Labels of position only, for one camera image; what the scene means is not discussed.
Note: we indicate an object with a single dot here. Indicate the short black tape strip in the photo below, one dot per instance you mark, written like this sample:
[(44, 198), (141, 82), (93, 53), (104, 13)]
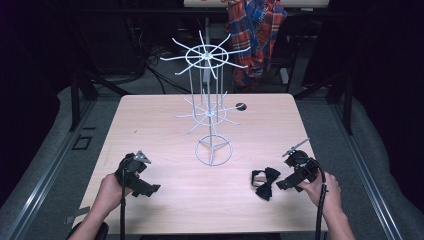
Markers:
[(89, 128)]

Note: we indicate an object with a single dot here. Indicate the aluminium floor rail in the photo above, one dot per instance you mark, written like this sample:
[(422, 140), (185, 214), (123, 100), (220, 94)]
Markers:
[(46, 166), (366, 173)]

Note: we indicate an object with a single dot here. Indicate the person's right hand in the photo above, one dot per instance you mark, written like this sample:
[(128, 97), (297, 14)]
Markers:
[(325, 193)]

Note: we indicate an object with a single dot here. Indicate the person's left hand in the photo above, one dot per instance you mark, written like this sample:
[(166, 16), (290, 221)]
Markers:
[(111, 192)]

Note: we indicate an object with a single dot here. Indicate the black chair part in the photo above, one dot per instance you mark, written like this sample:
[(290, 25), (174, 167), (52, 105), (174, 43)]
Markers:
[(102, 231)]

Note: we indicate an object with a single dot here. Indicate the grey tape piece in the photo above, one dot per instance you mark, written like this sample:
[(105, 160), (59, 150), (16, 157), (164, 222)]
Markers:
[(77, 214)]

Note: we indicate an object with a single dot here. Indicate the black metal stand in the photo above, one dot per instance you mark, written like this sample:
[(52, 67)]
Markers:
[(347, 106), (75, 103)]

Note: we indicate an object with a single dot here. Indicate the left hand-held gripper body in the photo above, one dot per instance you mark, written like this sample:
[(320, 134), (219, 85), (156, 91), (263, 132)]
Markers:
[(132, 170)]

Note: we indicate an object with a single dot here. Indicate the red blue plaid scarf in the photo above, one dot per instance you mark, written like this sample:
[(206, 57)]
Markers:
[(256, 40)]

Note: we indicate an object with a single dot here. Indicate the black bow tie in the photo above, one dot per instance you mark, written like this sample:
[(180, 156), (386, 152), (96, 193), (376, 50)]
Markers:
[(265, 181)]

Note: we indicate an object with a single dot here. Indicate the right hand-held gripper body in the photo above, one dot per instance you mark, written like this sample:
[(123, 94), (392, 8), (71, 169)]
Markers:
[(301, 166)]

